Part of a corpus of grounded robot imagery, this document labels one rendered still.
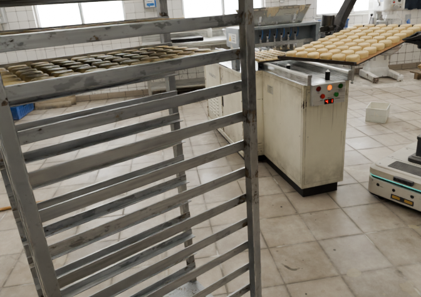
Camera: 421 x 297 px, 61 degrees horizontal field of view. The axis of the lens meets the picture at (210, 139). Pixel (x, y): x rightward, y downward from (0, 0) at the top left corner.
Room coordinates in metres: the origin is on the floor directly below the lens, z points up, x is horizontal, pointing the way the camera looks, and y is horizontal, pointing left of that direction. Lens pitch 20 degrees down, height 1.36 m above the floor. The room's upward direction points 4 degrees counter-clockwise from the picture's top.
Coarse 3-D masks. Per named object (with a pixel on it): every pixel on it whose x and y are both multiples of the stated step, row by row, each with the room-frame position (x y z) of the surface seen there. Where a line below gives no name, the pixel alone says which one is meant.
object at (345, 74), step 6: (288, 60) 3.13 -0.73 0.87; (294, 60) 3.02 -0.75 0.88; (300, 66) 2.92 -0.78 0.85; (306, 66) 2.82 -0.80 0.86; (312, 66) 2.74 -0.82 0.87; (318, 66) 2.65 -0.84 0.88; (324, 66) 2.57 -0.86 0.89; (330, 66) 2.52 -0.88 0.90; (318, 72) 2.65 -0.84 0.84; (324, 72) 2.57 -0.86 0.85; (330, 72) 2.50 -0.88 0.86; (336, 72) 2.42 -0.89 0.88; (342, 72) 2.36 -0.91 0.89; (348, 72) 2.29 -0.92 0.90; (342, 78) 2.36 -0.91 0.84; (348, 78) 2.30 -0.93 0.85
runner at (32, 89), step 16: (144, 64) 0.84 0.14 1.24; (160, 64) 0.86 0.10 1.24; (176, 64) 0.88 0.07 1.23; (192, 64) 0.91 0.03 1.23; (208, 64) 0.94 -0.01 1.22; (48, 80) 0.72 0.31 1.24; (64, 80) 0.73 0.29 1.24; (80, 80) 0.75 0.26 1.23; (96, 80) 0.77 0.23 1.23; (112, 80) 0.79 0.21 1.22; (16, 96) 0.68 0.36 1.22; (32, 96) 0.70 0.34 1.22
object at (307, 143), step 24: (264, 72) 2.88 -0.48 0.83; (312, 72) 2.67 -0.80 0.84; (264, 96) 2.89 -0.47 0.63; (288, 96) 2.46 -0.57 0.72; (264, 120) 2.90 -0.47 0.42; (288, 120) 2.46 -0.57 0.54; (312, 120) 2.27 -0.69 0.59; (336, 120) 2.32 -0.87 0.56; (264, 144) 2.91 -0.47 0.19; (288, 144) 2.46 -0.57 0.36; (312, 144) 2.28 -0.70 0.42; (336, 144) 2.32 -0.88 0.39; (288, 168) 2.46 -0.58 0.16; (312, 168) 2.28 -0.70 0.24; (336, 168) 2.32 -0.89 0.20; (312, 192) 2.31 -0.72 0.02
